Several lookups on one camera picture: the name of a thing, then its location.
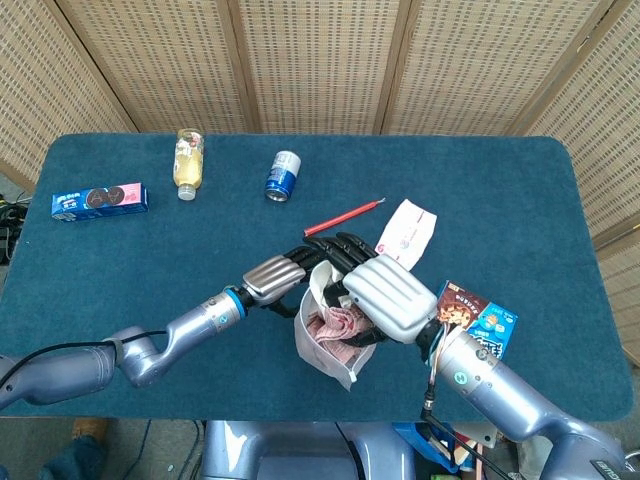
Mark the blue soda can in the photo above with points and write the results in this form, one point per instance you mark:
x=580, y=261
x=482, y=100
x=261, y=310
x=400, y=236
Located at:
x=284, y=175

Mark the white tissue pack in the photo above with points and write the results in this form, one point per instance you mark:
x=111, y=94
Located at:
x=407, y=235

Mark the grey robot torso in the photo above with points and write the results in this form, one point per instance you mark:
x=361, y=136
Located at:
x=300, y=450

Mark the blue chocolate cookie box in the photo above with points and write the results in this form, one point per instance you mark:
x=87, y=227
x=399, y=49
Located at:
x=480, y=312

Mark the red pen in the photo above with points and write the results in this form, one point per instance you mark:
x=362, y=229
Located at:
x=345, y=216

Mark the blue sandwich cookie box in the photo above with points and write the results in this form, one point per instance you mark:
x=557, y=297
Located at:
x=100, y=200

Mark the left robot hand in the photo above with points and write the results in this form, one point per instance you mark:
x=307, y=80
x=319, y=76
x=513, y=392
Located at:
x=272, y=280

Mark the pink item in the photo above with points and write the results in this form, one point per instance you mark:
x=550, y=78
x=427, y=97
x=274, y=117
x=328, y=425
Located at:
x=337, y=325

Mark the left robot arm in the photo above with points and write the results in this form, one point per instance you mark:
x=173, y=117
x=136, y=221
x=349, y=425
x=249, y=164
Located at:
x=190, y=330

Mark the teal trouser leg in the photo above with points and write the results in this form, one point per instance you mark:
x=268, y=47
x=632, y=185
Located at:
x=75, y=460

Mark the woven folding screen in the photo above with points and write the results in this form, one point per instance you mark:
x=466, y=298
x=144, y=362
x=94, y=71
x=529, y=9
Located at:
x=320, y=65

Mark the yellow drink plastic bottle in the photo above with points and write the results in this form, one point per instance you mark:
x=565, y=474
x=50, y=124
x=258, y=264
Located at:
x=188, y=165

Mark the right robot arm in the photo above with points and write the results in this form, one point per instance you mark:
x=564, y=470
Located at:
x=500, y=385

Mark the translucent plastic zip bag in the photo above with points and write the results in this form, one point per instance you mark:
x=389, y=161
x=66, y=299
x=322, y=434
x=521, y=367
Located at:
x=310, y=345

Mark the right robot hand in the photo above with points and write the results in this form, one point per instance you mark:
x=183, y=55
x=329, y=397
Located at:
x=390, y=295

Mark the blue velvet table cover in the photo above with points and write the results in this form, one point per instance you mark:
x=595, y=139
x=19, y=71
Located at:
x=150, y=260

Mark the blue plastic bin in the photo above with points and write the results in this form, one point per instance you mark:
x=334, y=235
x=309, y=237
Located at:
x=435, y=450

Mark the brown shoe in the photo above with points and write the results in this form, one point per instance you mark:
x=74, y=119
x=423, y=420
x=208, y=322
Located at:
x=90, y=429

